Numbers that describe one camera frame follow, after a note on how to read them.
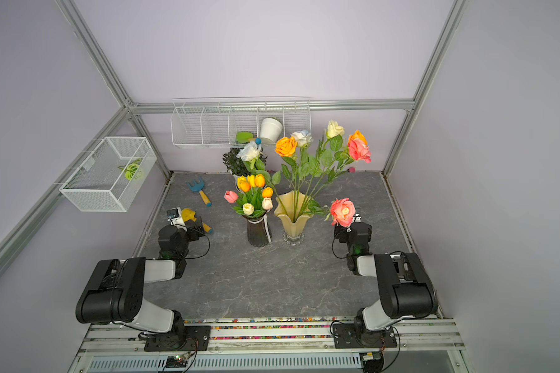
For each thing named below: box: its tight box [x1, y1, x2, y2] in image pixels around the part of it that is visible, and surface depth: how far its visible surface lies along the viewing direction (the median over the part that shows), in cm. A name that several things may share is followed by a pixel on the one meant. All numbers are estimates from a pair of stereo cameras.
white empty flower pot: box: [259, 116, 283, 143], surface depth 95 cm
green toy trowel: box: [235, 131, 254, 144], surface depth 102 cm
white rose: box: [290, 129, 314, 148], surface depth 77 cm
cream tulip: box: [242, 202, 255, 216], surface depth 70 cm
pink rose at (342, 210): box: [304, 197, 357, 227], surface depth 62 cm
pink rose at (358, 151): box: [317, 138, 373, 206], surface depth 65 cm
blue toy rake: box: [186, 177, 213, 208], surface depth 117 cm
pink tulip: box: [224, 190, 238, 204], surface depth 74 cm
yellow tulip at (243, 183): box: [237, 174, 252, 193], surface depth 77 cm
